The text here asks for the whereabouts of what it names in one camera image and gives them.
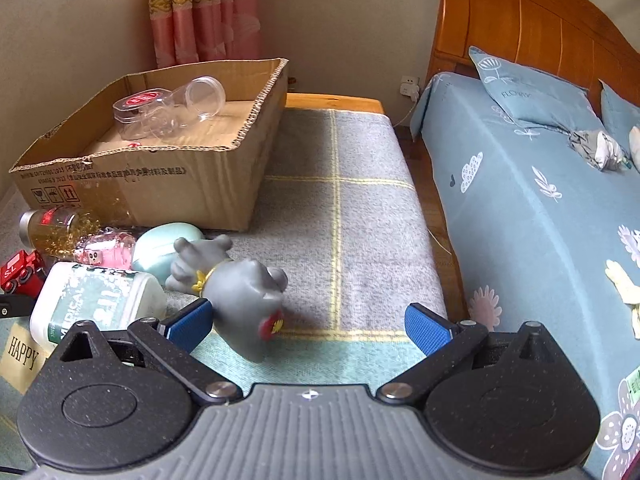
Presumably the grey green checked mat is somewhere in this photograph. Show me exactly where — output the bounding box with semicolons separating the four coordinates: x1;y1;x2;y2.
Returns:
195;109;446;389

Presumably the white wall socket plug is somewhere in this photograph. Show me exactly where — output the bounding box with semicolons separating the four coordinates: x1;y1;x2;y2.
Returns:
399;76;421;103

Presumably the open cardboard box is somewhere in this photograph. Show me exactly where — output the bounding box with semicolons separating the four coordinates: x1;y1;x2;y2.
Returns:
9;58;288;232

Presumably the grey mouse figurine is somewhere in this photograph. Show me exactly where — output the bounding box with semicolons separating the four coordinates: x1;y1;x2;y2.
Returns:
165;234;288;363

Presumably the blue floral bedsheet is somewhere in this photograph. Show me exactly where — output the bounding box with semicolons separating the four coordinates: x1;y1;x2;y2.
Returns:
411;73;639;479

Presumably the jar of golden capsules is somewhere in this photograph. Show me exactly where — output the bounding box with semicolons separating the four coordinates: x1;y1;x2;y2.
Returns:
18;207;102;260

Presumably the pink transparent toy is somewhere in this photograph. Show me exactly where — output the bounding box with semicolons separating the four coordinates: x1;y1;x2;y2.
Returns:
73;230;136;270

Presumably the clear plastic cup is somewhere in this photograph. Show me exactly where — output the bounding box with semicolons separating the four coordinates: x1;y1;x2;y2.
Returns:
164;76;226;125

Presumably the pink curtain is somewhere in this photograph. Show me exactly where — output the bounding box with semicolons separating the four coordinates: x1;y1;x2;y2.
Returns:
149;0;260;68

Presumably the mint green egg-shaped case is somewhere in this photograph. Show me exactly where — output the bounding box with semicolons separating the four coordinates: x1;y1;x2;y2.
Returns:
131;222;204;286

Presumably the red toy train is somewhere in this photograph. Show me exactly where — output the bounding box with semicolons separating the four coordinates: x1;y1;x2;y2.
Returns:
1;250;47;299

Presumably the white medical bottle green label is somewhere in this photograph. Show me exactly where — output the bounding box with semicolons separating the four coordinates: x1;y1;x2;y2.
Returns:
29;261;167;352

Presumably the blue pillow far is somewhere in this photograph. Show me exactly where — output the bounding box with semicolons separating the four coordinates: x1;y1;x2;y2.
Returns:
601;81;640;153

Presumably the wooden headboard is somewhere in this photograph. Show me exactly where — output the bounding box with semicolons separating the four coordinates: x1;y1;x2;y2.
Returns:
427;0;639;107

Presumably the crumpled grey cloth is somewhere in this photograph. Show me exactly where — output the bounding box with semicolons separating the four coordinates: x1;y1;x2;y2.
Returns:
568;130;630;171

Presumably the blue pillow near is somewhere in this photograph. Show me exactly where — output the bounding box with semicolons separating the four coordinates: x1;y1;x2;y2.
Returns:
469;47;604;133

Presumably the blue pillow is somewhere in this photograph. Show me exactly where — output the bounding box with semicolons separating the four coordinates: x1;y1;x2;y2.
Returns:
601;81;640;153
469;47;604;133

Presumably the clear container with red label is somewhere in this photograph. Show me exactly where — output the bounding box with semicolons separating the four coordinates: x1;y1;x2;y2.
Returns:
112;88;176;141

